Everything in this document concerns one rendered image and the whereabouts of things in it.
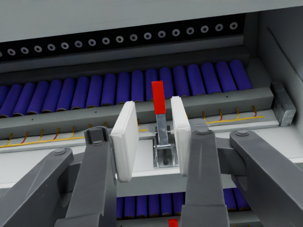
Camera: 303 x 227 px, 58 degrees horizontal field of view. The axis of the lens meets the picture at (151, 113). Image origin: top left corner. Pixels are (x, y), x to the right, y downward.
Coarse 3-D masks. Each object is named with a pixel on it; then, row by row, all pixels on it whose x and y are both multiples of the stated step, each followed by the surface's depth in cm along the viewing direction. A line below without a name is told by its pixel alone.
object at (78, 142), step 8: (216, 128) 33; (224, 128) 32; (232, 128) 32; (240, 128) 32; (248, 128) 33; (256, 128) 33; (144, 136) 33; (152, 136) 33; (32, 144) 34; (40, 144) 34; (48, 144) 34; (56, 144) 34; (64, 144) 34; (72, 144) 34; (80, 144) 34; (0, 152) 34
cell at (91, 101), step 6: (96, 78) 40; (102, 78) 41; (90, 84) 39; (96, 84) 39; (102, 84) 40; (90, 90) 38; (96, 90) 38; (90, 96) 37; (96, 96) 37; (90, 102) 36; (96, 102) 37
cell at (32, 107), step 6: (42, 84) 40; (48, 84) 41; (36, 90) 40; (42, 90) 40; (36, 96) 38; (42, 96) 39; (36, 102) 38; (42, 102) 38; (30, 108) 37; (36, 108) 37
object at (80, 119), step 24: (192, 96) 34; (216, 96) 34; (240, 96) 33; (264, 96) 33; (0, 120) 35; (24, 120) 35; (48, 120) 34; (72, 120) 34; (96, 120) 34; (144, 120) 35; (24, 144) 34
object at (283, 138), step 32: (0, 64) 42; (32, 64) 42; (64, 64) 42; (256, 64) 41; (288, 64) 33; (288, 96) 32; (288, 128) 32; (0, 160) 34; (32, 160) 33; (0, 192) 32; (128, 192) 33; (160, 192) 33
